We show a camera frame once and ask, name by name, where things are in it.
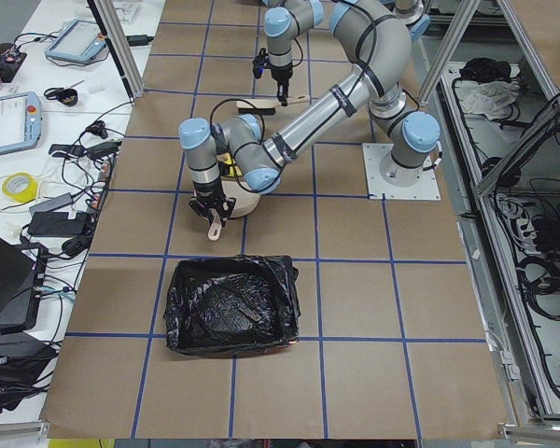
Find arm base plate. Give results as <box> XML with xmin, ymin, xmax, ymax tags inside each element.
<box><xmin>362</xmin><ymin>143</ymin><xmax>441</xmax><ymax>202</ymax></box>

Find white cloth rag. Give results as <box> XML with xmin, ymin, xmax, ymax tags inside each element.
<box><xmin>461</xmin><ymin>80</ymin><xmax>521</xmax><ymax>120</ymax></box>

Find black power adapter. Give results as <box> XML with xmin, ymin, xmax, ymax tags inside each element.
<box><xmin>27</xmin><ymin>211</ymin><xmax>88</xmax><ymax>237</ymax></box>

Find lower teach pendant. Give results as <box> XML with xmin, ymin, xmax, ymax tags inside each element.
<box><xmin>0</xmin><ymin>91</ymin><xmax>42</xmax><ymax>155</ymax></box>

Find yellow tape roll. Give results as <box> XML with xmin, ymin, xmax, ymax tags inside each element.
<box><xmin>2</xmin><ymin>172</ymin><xmax>38</xmax><ymax>203</ymax></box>

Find upper teach pendant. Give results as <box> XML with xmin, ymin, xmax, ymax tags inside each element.
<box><xmin>44</xmin><ymin>19</ymin><xmax>106</xmax><ymax>65</ymax></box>

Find yellow sponge piece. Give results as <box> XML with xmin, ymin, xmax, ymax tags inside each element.
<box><xmin>217</xmin><ymin>154</ymin><xmax>242</xmax><ymax>178</ymax></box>

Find black scissors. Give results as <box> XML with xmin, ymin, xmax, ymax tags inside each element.
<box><xmin>43</xmin><ymin>80</ymin><xmax>83</xmax><ymax>100</ymax></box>

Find black laptop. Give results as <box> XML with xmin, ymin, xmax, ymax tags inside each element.
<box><xmin>0</xmin><ymin>237</ymin><xmax>48</xmax><ymax>334</ymax></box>

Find aluminium frame post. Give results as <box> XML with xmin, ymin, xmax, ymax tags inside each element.
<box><xmin>87</xmin><ymin>0</ymin><xmax>145</xmax><ymax>102</ymax></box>

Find teach pendant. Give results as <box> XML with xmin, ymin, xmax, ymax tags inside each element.
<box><xmin>0</xmin><ymin>91</ymin><xmax>42</xmax><ymax>155</ymax></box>
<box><xmin>44</xmin><ymin>19</ymin><xmax>106</xmax><ymax>65</ymax></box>

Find beige plastic dustpan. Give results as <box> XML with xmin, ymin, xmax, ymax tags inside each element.
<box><xmin>207</xmin><ymin>176</ymin><xmax>261</xmax><ymax>241</ymax></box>

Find beige hand brush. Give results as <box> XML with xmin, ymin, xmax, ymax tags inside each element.
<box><xmin>235</xmin><ymin>95</ymin><xmax>310</xmax><ymax>116</ymax></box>

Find black bag lined bin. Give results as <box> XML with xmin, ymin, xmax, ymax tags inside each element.
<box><xmin>163</xmin><ymin>255</ymin><xmax>301</xmax><ymax>356</ymax></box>

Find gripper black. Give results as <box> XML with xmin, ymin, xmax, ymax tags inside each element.
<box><xmin>252</xmin><ymin>48</ymin><xmax>293</xmax><ymax>106</ymax></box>
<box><xmin>189</xmin><ymin>190</ymin><xmax>236</xmax><ymax>220</ymax></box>

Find small black bowl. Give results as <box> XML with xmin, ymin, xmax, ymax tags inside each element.
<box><xmin>56</xmin><ymin>88</ymin><xmax>78</xmax><ymax>107</ymax></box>

